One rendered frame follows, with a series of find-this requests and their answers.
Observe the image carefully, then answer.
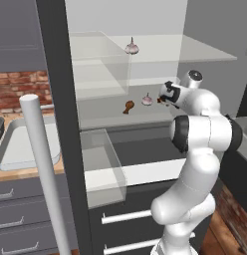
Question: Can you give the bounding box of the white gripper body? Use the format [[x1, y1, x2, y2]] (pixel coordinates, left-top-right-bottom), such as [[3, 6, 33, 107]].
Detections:
[[157, 81, 180, 110]]

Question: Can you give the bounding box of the pink white garlic bulb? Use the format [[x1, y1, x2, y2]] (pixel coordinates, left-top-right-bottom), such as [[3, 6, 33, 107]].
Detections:
[[141, 92, 153, 107], [123, 36, 140, 56]]

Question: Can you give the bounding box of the dark grey counter cabinet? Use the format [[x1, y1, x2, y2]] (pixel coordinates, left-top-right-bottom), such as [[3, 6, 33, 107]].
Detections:
[[217, 115, 247, 218]]

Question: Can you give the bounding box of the glass fridge shelf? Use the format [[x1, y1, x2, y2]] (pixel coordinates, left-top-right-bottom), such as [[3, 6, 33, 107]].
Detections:
[[107, 33, 238, 65], [77, 103, 183, 131]]

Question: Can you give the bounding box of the clear fridge door bin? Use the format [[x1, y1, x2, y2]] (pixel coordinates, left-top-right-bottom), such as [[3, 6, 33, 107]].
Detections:
[[68, 30, 133, 102], [80, 127, 128, 210]]

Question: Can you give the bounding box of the dark grey fridge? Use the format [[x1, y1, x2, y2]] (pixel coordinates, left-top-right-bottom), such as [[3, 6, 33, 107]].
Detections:
[[64, 0, 247, 255]]

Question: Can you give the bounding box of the white fridge crisper drawer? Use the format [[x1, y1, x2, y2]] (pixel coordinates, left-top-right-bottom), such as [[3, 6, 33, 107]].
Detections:
[[84, 156, 188, 194]]

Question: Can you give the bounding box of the dark grey fridge door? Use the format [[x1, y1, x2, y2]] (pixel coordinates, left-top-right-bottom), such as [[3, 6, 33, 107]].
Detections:
[[35, 0, 94, 255]]

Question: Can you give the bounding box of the dark grey freezer drawer front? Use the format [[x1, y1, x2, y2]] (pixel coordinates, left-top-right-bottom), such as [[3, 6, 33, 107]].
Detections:
[[88, 178, 213, 255]]

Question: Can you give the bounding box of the grey kitchen sink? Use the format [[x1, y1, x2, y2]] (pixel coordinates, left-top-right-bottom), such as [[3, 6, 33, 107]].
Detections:
[[0, 115, 62, 172]]

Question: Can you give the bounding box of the white freezer drawer handle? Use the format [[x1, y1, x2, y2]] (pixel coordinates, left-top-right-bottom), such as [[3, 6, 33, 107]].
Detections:
[[103, 231, 197, 255], [101, 208, 153, 226]]

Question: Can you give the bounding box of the grey cylindrical fridge door handle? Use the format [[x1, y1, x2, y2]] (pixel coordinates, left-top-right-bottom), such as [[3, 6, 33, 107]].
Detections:
[[18, 94, 73, 255]]

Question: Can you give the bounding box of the grey wall cupboard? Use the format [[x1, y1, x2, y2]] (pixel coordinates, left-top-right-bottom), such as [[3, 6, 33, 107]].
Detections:
[[0, 0, 48, 73]]

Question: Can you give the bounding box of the silver drawer handle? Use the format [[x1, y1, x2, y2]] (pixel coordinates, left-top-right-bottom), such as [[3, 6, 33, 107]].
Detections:
[[0, 215, 26, 231], [0, 240, 41, 255], [0, 188, 15, 201]]

